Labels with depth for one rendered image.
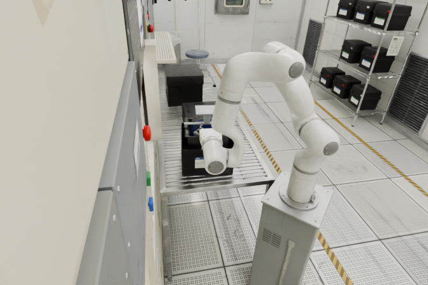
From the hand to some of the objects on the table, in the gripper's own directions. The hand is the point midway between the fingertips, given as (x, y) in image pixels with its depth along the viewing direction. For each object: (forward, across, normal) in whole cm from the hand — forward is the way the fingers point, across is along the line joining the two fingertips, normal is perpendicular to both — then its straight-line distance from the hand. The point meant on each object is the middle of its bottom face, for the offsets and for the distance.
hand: (209, 126), depth 131 cm
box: (+97, +13, +29) cm, 102 cm away
